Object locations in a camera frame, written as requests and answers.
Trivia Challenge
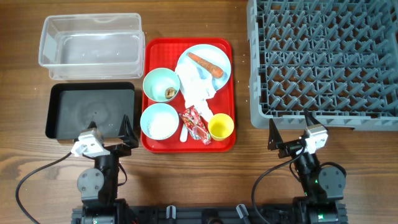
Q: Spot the grey dishwasher rack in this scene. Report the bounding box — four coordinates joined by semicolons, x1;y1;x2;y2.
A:
246;0;397;131

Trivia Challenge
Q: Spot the light blue plate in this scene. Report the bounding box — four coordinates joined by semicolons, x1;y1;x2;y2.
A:
177;44;231;91

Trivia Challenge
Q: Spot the clear plastic bin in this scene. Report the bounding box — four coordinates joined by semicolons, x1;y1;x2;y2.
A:
38;13;146;80

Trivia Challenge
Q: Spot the red candy wrapper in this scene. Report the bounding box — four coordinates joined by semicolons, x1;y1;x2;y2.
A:
179;106;211;145

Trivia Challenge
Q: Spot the white plastic spoon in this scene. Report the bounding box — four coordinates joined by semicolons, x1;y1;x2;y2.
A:
179;125;188;142

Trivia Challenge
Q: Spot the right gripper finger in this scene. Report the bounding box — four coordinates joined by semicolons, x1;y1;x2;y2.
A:
268;119;283;146
303;109;320;126

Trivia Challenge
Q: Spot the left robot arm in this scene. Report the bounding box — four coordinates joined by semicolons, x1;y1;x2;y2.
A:
71;115;139;224

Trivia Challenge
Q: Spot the mint green bowl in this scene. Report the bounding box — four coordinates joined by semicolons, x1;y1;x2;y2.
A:
143;68;180;103

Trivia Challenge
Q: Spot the white rice pile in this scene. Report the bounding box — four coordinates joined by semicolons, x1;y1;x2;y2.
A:
147;113;178;140

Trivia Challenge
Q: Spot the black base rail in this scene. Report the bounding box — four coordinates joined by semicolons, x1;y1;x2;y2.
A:
71;203;348;224

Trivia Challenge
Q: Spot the brown food scrap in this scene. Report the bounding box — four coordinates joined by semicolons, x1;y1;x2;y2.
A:
165;87;177;100

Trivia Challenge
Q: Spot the orange carrot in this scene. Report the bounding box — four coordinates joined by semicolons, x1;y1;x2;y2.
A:
187;52;224;78

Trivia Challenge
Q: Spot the red serving tray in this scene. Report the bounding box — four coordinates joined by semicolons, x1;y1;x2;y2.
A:
141;37;236;153

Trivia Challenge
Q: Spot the white napkin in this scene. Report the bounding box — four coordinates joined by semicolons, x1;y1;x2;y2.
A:
175;62;216;122

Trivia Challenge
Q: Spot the yellow plastic cup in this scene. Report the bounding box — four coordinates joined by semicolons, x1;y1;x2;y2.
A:
208;113;234;141

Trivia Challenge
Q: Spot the light blue rice bowl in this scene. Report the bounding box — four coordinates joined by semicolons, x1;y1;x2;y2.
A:
140;103;179;139

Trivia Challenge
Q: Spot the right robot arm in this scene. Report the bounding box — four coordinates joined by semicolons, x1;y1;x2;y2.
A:
268;110;348;224

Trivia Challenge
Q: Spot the black waste tray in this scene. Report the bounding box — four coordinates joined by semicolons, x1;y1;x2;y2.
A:
45;82;136;140

